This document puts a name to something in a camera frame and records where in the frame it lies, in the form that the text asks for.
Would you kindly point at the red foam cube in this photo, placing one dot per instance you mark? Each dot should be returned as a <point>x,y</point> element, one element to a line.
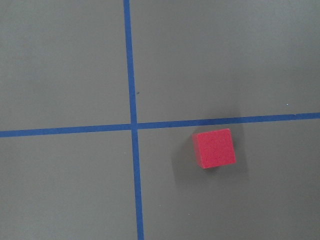
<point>214,148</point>

